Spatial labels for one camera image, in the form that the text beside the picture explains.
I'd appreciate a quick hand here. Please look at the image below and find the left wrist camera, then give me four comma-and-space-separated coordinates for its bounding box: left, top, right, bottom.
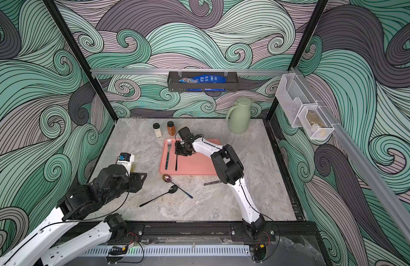
116, 153, 135, 173

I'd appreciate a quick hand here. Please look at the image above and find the green handled fork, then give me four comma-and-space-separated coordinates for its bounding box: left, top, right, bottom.
165, 139, 172, 170

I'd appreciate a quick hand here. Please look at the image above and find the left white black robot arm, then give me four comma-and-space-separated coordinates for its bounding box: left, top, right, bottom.
0, 164, 147, 266

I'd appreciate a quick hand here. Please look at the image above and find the white perforated cable duct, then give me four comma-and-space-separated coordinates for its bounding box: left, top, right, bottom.
78, 244, 251, 258

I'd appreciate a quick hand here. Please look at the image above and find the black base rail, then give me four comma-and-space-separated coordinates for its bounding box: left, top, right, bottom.
68, 221, 320, 243

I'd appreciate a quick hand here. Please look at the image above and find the orange spice jar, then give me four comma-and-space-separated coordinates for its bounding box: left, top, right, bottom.
167, 121, 176, 136

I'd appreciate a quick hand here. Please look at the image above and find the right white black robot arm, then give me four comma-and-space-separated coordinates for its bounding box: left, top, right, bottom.
175, 126, 266, 241

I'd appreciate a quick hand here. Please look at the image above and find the blue snack packet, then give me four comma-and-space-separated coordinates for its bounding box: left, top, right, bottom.
178, 75, 226, 84

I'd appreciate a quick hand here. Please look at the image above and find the aluminium wall rail right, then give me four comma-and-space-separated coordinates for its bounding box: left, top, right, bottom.
289, 67, 410, 245

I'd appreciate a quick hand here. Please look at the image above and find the grey handled fork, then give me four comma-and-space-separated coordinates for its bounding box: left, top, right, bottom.
203, 180, 222, 186

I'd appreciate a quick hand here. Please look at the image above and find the pink plastic tray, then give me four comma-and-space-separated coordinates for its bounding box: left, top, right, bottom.
159, 138, 217, 176

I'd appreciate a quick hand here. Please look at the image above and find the aluminium wall rail back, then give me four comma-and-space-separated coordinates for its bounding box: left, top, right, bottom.
90, 68, 289, 76

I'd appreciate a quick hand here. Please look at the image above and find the aluminium wall rail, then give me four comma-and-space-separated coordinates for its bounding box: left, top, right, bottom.
90, 68, 289, 76
289, 67, 410, 245

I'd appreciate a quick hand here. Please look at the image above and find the dark metal wall shelf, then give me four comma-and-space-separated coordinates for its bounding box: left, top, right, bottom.
167, 72, 239, 92

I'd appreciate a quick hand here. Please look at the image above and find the clear plastic wall bin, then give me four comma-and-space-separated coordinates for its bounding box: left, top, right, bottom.
276, 73, 317, 127

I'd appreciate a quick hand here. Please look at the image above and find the sage green thermos jug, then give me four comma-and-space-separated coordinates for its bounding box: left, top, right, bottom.
226, 97, 252, 134

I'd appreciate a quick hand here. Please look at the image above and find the white spice jar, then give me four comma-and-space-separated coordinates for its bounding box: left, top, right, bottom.
152, 123, 162, 138

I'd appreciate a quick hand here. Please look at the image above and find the small clear bin with contents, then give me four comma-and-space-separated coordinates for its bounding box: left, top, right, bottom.
298, 105, 334, 141

